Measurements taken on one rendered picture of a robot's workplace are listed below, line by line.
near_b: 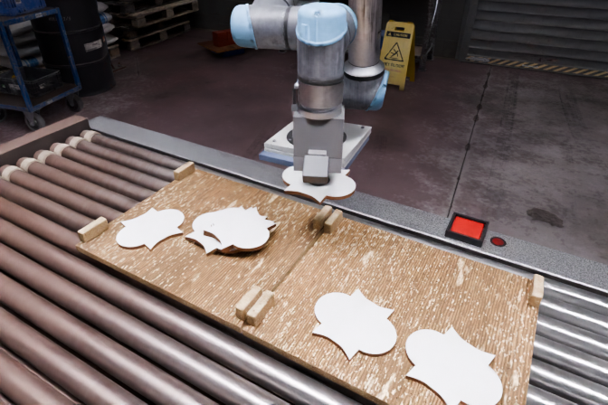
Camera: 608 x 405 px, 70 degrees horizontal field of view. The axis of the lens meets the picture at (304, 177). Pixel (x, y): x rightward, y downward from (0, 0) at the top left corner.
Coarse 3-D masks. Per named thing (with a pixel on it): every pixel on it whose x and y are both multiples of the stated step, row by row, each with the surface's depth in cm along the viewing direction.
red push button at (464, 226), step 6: (456, 216) 96; (456, 222) 94; (462, 222) 94; (468, 222) 94; (474, 222) 94; (456, 228) 92; (462, 228) 92; (468, 228) 92; (474, 228) 92; (480, 228) 92; (468, 234) 90; (474, 234) 90; (480, 234) 90
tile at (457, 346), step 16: (416, 336) 67; (432, 336) 67; (448, 336) 67; (416, 352) 64; (432, 352) 64; (448, 352) 64; (464, 352) 64; (480, 352) 64; (416, 368) 62; (432, 368) 62; (448, 368) 62; (464, 368) 62; (480, 368) 62; (432, 384) 60; (448, 384) 60; (464, 384) 60; (480, 384) 60; (496, 384) 60; (448, 400) 58; (464, 400) 58; (480, 400) 58; (496, 400) 58
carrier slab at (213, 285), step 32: (160, 192) 103; (192, 192) 103; (224, 192) 103; (256, 192) 103; (192, 224) 92; (288, 224) 92; (96, 256) 84; (128, 256) 84; (160, 256) 84; (192, 256) 84; (224, 256) 84; (256, 256) 84; (288, 256) 84; (160, 288) 77; (192, 288) 76; (224, 288) 76; (224, 320) 71
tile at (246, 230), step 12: (216, 216) 89; (228, 216) 89; (240, 216) 89; (252, 216) 89; (216, 228) 85; (228, 228) 85; (240, 228) 85; (252, 228) 85; (264, 228) 85; (228, 240) 82; (240, 240) 82; (252, 240) 82; (264, 240) 82
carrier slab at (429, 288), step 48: (336, 240) 87; (384, 240) 87; (288, 288) 76; (336, 288) 76; (384, 288) 76; (432, 288) 76; (480, 288) 76; (528, 288) 76; (288, 336) 68; (480, 336) 68; (528, 336) 68; (384, 384) 61
